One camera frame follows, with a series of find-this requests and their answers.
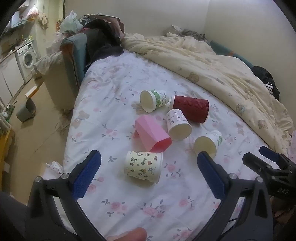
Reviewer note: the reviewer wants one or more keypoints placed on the grey patterned blanket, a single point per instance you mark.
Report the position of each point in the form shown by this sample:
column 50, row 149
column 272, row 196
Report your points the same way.
column 192, row 33

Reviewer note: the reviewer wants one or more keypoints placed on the teal armchair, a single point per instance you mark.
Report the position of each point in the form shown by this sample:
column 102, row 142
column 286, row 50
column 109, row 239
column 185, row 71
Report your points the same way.
column 75, row 53

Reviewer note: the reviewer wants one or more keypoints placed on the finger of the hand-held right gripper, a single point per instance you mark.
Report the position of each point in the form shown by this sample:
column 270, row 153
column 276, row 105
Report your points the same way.
column 269, row 153
column 255, row 162

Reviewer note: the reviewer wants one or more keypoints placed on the white plastic bag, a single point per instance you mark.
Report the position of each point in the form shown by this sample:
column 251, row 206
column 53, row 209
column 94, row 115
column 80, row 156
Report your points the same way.
column 69, row 23

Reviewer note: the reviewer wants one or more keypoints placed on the pink faceted cup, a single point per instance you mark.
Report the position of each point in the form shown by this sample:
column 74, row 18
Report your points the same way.
column 151, row 133

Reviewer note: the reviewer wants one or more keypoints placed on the person's left hand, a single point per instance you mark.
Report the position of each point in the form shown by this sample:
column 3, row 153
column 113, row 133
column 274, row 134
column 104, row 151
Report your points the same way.
column 136, row 235

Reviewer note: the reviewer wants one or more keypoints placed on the white washing machine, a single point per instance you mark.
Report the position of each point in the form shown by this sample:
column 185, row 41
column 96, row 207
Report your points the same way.
column 26, row 59

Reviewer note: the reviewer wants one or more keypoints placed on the white paper cup leaf print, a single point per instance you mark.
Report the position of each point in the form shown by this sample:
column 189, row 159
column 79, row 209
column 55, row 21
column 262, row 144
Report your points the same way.
column 205, row 143

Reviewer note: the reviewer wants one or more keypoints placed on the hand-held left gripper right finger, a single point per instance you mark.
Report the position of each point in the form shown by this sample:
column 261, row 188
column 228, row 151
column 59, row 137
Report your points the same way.
column 211, row 175

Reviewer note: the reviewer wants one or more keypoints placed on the grey waste bin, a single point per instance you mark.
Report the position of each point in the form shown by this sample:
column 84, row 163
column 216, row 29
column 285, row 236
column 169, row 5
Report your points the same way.
column 26, row 111

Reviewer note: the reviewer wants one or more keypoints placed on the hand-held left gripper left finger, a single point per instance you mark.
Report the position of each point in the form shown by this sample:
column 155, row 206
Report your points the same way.
column 88, row 172

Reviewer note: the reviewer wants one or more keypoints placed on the teal pillow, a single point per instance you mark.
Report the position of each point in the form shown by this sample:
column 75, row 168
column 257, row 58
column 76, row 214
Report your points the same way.
column 231, row 52

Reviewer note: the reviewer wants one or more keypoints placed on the white paper cup black doodles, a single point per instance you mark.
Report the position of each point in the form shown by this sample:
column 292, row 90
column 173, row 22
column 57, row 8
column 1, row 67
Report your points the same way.
column 177, row 124

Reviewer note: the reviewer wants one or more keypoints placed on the range hood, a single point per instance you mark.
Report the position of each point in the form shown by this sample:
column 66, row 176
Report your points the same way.
column 16, row 19

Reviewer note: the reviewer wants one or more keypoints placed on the white cabinet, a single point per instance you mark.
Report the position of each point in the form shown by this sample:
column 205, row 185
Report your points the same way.
column 8, row 76

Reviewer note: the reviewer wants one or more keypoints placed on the cream bear print duvet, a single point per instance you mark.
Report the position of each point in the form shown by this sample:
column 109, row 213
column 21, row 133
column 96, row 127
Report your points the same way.
column 208, row 69

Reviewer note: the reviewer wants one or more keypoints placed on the white paper cup green label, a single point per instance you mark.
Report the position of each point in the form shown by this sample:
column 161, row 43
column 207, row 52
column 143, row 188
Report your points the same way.
column 153, row 99

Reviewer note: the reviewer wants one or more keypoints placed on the orange and white box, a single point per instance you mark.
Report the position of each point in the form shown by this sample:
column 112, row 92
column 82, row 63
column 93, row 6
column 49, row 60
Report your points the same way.
column 31, row 91

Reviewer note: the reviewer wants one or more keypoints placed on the cream cartoon print paper cup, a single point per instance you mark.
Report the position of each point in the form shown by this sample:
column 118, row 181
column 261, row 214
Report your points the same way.
column 142, row 165

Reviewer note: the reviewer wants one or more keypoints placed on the dark red ribbed paper cup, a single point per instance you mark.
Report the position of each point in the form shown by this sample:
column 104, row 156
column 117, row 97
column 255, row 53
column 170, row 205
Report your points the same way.
column 190, row 107

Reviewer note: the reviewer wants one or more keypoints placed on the armchair with clothes pile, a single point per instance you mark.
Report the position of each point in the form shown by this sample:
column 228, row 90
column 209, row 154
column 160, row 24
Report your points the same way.
column 52, row 67

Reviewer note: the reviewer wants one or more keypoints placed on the black clothing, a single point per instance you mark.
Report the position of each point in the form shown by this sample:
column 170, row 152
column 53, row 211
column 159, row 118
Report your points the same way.
column 266, row 76

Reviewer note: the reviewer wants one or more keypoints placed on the dark clothes pile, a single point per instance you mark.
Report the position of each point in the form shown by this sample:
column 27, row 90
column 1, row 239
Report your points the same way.
column 101, row 37

